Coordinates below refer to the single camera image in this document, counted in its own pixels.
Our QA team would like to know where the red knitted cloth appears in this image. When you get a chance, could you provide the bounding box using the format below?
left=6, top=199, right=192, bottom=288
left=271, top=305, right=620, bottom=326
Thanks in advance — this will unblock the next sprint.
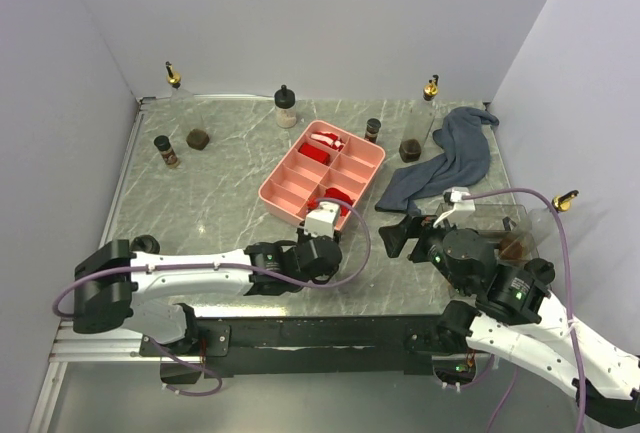
left=306, top=187, right=354, bottom=212

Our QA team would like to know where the clear acrylic organizer rack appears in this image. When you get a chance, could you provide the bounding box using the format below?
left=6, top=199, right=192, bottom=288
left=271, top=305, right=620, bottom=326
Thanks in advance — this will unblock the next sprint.
left=433, top=201, right=534, bottom=260

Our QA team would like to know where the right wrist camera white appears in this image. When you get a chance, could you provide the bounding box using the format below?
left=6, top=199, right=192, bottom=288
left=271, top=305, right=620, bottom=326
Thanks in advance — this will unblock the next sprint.
left=433, top=187, right=476, bottom=227

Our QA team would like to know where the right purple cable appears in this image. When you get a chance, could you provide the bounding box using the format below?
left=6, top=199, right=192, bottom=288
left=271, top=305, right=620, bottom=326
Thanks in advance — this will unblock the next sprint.
left=464, top=188, right=589, bottom=433

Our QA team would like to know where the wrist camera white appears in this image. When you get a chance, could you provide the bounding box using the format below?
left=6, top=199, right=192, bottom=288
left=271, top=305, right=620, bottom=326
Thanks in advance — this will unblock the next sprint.
left=433, top=187, right=476, bottom=227
left=303, top=201, right=341, bottom=238

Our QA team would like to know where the black table front rail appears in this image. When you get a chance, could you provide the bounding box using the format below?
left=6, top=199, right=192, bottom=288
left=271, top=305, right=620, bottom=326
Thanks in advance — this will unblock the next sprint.
left=139, top=315, right=481, bottom=384

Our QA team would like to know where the oil bottle gold spout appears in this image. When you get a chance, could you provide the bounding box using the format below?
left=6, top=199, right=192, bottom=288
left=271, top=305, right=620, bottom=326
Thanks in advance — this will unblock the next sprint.
left=497, top=189, right=580, bottom=262

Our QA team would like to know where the back left oil bottle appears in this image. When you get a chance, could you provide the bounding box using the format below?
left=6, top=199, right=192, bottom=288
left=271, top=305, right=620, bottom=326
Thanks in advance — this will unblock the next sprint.
left=165, top=61, right=210, bottom=151

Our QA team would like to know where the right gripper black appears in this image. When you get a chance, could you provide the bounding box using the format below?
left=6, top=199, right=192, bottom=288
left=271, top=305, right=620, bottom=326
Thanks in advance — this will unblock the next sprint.
left=376, top=209, right=469, bottom=294

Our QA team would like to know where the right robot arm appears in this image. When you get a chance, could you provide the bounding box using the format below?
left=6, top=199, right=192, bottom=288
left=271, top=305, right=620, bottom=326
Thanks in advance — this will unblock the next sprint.
left=379, top=216, right=639, bottom=429

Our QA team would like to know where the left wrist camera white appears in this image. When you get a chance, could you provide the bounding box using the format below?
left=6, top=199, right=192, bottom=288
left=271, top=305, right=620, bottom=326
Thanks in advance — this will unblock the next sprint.
left=303, top=201, right=341, bottom=238

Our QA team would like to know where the red folded cloth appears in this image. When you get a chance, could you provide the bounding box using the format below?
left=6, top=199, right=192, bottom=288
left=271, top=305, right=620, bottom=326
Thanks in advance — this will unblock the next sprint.
left=298, top=143, right=331, bottom=166

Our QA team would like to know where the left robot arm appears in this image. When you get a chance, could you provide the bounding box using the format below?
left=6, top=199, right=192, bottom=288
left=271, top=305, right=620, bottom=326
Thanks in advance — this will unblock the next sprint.
left=72, top=236, right=342, bottom=355

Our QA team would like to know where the back right oil bottle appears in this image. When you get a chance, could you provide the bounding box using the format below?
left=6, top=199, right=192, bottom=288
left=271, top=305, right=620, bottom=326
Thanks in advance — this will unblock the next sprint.
left=399, top=74, right=439, bottom=163

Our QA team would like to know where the blue grey towel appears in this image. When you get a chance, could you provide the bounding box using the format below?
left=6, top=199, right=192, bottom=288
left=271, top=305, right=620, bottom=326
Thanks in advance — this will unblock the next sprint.
left=375, top=106, right=500, bottom=213

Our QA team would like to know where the salt jar black lid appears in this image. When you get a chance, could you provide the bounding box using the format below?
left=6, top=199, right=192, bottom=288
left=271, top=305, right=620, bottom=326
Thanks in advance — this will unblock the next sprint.
left=274, top=84, right=297, bottom=129
left=130, top=234, right=160, bottom=254

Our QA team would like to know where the pink divided tray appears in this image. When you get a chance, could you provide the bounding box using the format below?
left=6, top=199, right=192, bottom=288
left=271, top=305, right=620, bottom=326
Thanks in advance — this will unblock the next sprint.
left=258, top=120, right=386, bottom=226

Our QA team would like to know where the spice shaker black cap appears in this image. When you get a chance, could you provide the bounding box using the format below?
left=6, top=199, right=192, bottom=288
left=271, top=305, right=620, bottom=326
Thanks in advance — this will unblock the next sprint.
left=364, top=118, right=381, bottom=143
left=153, top=135, right=180, bottom=168

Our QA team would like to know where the red white striped cloth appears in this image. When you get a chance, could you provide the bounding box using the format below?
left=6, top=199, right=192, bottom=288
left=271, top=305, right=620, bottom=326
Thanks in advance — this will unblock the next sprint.
left=310, top=132, right=345, bottom=151

